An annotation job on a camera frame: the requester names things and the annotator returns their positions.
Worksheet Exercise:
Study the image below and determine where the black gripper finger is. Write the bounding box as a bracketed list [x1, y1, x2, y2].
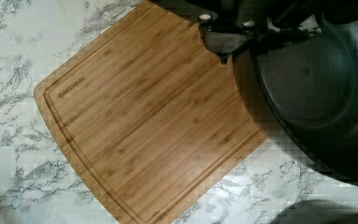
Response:
[198, 13, 311, 64]

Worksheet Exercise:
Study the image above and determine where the dark grey bowl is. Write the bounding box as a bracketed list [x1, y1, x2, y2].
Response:
[233, 20, 358, 186]

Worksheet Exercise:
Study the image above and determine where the bamboo cutting board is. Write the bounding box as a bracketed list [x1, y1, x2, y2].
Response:
[34, 1, 265, 224]

